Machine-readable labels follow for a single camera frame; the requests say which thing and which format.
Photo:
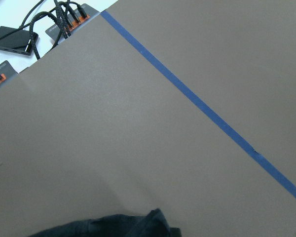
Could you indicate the blue tape grid lines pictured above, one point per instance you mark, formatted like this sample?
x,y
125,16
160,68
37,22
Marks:
x,y
202,106

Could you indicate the orange black power strip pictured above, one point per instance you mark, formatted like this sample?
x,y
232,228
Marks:
x,y
77,17

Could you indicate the black printed t-shirt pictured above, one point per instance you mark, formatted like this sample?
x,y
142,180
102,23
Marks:
x,y
153,224

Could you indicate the black usb hub box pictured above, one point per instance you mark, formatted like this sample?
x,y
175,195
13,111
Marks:
x,y
18,42

